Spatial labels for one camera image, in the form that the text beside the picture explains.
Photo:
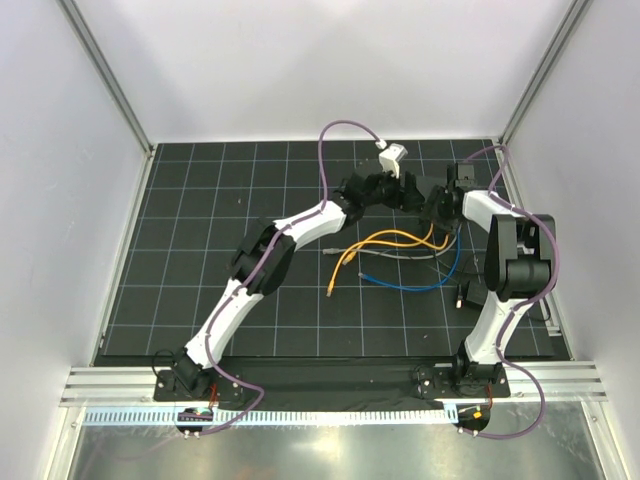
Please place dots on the slotted cable duct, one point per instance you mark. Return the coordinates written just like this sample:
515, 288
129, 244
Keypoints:
182, 416

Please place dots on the black power adapter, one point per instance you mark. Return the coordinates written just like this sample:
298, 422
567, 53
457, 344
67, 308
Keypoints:
471, 294

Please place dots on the aluminium frame post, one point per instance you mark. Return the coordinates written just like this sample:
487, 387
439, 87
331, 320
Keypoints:
568, 25
84, 34

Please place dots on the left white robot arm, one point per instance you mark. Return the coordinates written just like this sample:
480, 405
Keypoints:
260, 264

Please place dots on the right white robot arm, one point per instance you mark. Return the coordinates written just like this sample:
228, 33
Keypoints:
520, 268

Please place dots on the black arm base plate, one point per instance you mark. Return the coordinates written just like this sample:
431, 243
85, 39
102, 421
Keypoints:
347, 384

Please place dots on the left aluminium frame post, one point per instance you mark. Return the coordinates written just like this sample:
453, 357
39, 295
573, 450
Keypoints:
84, 34

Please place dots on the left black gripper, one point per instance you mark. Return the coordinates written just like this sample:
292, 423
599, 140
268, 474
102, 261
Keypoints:
404, 197

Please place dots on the right aluminium frame post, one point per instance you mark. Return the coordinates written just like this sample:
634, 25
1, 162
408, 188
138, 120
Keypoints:
568, 25

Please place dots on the aluminium front rail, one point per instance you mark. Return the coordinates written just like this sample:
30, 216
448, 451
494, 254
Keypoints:
560, 381

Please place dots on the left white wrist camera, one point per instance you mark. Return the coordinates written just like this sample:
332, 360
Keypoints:
390, 156

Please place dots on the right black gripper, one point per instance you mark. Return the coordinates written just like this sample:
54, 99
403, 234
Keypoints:
430, 211

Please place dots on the black grid mat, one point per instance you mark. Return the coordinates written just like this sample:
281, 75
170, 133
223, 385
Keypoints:
197, 205

